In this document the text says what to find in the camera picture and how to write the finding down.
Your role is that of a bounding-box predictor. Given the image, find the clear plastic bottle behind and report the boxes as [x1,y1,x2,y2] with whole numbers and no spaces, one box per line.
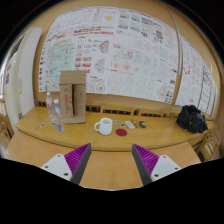
[46,92,54,117]

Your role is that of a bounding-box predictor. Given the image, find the large wall poster sheet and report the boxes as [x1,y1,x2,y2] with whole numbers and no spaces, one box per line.
[39,7,178,103]

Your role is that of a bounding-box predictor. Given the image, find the right wall poster sheet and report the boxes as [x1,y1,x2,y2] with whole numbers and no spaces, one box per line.
[176,37,218,116]

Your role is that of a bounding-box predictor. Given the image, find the clear plastic water bottle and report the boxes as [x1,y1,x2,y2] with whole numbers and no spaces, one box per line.
[54,99,64,132]

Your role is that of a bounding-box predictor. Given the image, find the white rectangular remote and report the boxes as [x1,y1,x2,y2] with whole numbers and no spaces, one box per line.
[124,121,135,129]

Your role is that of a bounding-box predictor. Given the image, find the small black yellow device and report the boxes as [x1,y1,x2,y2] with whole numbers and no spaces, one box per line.
[139,121,147,128]

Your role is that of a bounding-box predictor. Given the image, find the wooden chair right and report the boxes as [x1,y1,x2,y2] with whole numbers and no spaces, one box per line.
[196,127,224,162]

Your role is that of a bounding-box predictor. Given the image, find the black bag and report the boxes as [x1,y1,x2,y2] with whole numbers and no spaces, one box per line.
[176,105,208,134]

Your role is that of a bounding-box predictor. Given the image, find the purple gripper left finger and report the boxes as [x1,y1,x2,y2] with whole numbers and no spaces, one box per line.
[40,142,93,186]

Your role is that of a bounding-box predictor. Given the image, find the white door panel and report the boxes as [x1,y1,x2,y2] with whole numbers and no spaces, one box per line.
[4,27,43,123]

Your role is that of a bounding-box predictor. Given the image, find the white ceramic mug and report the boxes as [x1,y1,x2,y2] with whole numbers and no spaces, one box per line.
[94,118,113,135]

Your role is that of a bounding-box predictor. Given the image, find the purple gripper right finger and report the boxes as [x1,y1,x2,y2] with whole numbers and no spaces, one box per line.
[131,143,183,187]

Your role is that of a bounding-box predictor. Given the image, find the dark red round coaster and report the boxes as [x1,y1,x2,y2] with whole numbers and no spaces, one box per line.
[116,129,127,137]

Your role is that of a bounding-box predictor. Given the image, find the brown cardboard box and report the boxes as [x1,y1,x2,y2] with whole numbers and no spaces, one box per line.
[60,71,86,124]

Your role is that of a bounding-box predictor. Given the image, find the small red white sticker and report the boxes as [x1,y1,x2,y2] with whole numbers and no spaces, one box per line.
[40,122,46,128]

